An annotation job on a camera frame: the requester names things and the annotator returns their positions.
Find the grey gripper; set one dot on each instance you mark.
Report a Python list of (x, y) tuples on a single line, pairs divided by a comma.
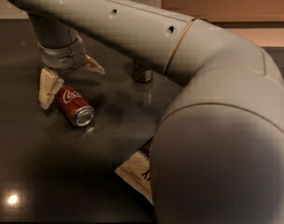
[(62, 58)]

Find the red coke can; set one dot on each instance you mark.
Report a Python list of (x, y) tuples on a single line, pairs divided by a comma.
[(78, 111)]

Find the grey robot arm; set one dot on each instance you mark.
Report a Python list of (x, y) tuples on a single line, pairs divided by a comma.
[(217, 156)]

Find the brown drink can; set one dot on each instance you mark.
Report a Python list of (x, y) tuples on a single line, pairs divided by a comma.
[(141, 73)]

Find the Late July chips bag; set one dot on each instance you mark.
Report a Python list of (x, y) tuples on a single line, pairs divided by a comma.
[(136, 172)]

